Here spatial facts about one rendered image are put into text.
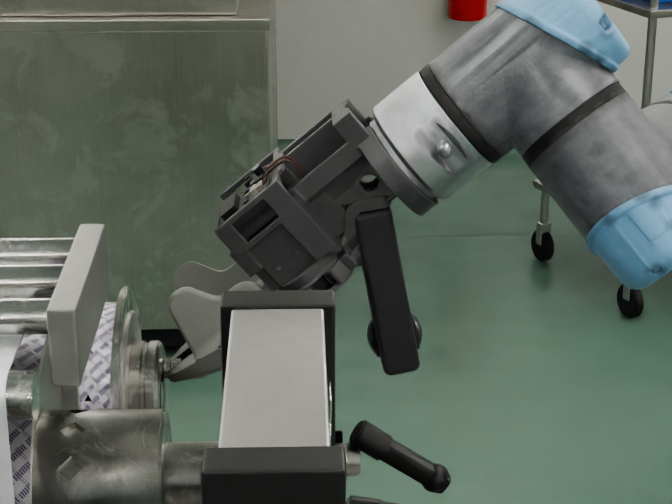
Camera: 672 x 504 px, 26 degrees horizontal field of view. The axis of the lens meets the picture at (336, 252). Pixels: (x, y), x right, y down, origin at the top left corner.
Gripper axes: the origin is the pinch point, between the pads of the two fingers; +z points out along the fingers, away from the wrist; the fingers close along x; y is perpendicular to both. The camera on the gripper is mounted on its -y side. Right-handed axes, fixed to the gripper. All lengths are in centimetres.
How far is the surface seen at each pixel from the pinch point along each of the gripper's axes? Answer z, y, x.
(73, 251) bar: -10.6, 16.5, 28.3
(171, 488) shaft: -5.7, 4.9, 28.2
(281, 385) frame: -16.4, 9.2, 38.0
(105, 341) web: 1.1, 6.4, 4.8
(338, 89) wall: 49, -91, -448
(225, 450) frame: -15.0, 10.5, 43.2
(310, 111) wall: 63, -91, -448
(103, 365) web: 1.8, 5.6, 6.1
